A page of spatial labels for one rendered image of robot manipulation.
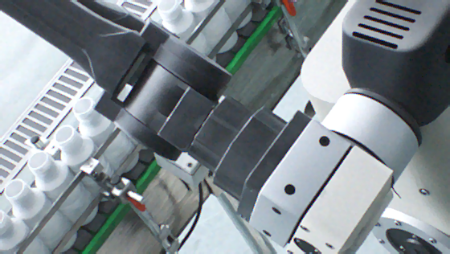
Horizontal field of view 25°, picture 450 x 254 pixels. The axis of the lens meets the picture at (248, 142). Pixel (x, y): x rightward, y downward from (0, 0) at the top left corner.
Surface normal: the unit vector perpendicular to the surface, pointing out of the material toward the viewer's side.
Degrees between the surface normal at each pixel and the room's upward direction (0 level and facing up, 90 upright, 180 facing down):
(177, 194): 90
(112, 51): 45
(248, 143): 32
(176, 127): 38
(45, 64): 0
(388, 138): 50
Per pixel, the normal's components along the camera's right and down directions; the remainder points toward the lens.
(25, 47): -0.33, -0.57
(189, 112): -0.15, 0.00
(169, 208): 0.75, 0.32
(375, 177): 0.09, -0.33
